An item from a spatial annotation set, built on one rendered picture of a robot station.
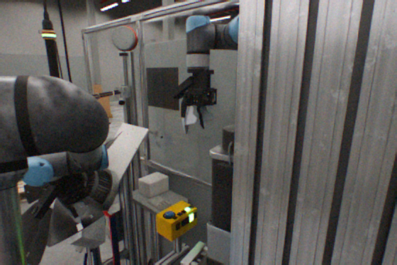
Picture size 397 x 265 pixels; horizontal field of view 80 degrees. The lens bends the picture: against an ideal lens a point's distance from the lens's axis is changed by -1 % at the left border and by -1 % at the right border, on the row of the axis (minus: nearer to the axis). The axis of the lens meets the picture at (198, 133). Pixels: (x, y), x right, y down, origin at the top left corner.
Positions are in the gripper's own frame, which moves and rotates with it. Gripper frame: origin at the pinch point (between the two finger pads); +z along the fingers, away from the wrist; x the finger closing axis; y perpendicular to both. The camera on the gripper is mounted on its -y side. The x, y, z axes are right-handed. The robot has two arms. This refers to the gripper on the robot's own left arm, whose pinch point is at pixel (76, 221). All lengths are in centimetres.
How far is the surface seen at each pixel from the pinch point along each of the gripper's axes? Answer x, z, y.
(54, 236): 2.6, 1.5, -7.8
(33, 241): 26.0, 13.7, -14.0
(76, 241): 10.6, 16.0, -2.3
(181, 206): -13.8, 18.2, 36.3
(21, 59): 563, -33, 142
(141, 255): 59, 109, 34
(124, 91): 52, -22, 65
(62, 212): 9.6, -0.4, -1.3
